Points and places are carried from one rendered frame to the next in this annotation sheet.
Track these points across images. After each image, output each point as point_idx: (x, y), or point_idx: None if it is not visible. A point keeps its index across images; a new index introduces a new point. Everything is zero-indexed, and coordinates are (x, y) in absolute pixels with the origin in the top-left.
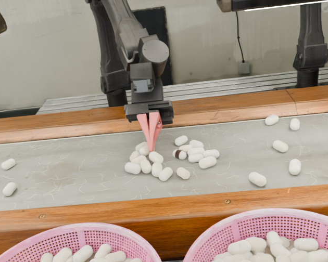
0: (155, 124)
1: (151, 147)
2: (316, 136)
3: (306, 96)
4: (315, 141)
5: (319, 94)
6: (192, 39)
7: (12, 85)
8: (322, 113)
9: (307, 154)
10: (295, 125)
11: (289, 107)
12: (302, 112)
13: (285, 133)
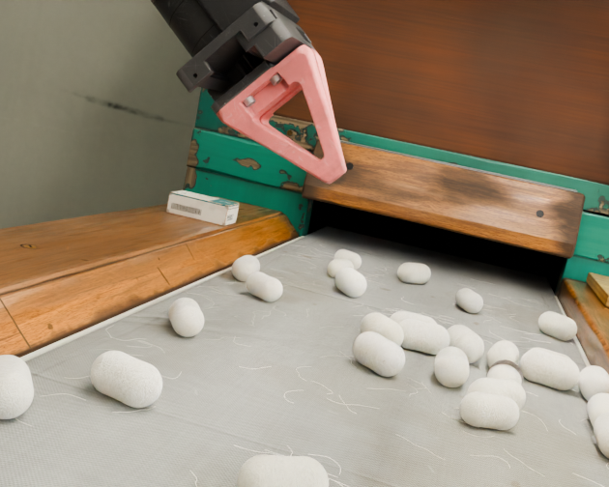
0: None
1: None
2: (241, 406)
3: None
4: (274, 422)
5: (18, 260)
6: None
7: None
8: (85, 326)
9: (362, 477)
10: (158, 375)
11: None
12: (38, 334)
13: (140, 431)
